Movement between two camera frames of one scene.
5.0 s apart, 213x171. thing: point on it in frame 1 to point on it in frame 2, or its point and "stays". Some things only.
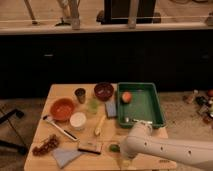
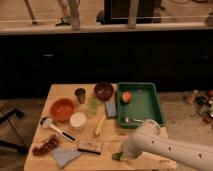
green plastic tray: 145,105 stays
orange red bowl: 61,109 stays
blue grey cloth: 65,156 stays
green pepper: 115,148 to 117,155
